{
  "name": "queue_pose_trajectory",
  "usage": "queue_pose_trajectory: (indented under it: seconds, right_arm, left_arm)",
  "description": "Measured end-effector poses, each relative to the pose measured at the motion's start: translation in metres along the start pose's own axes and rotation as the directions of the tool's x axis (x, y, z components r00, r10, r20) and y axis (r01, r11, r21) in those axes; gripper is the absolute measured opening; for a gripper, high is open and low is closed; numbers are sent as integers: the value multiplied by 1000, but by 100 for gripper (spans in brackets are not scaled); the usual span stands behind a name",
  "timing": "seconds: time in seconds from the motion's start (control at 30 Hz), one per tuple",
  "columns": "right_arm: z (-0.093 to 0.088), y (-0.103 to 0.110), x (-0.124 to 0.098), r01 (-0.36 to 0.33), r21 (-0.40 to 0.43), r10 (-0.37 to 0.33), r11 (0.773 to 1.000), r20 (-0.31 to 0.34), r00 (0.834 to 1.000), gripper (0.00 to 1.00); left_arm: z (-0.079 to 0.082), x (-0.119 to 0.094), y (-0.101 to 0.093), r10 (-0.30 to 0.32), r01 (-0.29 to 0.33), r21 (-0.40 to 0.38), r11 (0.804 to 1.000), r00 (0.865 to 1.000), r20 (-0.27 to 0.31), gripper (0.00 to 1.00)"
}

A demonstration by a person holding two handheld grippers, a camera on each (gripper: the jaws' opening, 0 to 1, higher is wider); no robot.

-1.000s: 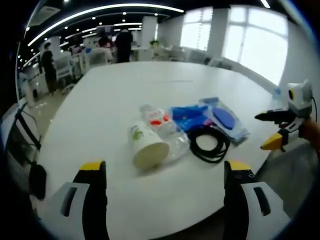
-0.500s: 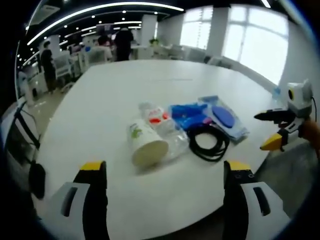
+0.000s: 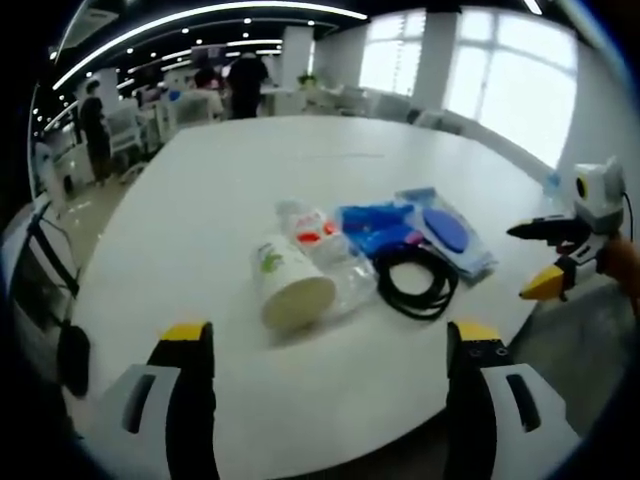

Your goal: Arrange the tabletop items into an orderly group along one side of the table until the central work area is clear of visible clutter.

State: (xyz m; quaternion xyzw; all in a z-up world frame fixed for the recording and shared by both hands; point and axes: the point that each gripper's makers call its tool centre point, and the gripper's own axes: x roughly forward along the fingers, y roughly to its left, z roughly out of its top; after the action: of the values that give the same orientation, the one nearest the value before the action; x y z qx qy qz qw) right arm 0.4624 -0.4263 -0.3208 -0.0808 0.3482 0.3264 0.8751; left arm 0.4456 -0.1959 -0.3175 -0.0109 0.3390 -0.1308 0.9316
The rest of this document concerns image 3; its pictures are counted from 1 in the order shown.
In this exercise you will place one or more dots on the blue plastic bag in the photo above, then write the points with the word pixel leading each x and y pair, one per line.
pixel 372 230

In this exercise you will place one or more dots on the clear plastic bottle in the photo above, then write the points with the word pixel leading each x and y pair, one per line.
pixel 325 250

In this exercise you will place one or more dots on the clear packet with blue disc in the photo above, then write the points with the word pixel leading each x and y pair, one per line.
pixel 447 235

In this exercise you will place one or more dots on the potted green plant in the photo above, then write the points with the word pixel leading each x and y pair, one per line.
pixel 306 80

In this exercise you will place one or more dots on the white paper cup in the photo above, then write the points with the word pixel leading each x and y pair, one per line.
pixel 287 282

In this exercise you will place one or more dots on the white table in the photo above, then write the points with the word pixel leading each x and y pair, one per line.
pixel 210 210

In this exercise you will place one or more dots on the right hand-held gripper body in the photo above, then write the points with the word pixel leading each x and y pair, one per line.
pixel 597 207

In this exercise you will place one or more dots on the black chair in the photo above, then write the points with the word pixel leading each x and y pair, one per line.
pixel 45 290

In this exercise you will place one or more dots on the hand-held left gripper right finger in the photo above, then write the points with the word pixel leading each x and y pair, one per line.
pixel 475 400

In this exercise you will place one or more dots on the person's right hand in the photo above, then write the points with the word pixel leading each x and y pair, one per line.
pixel 620 262

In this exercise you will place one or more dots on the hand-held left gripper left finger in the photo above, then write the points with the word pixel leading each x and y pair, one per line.
pixel 185 400

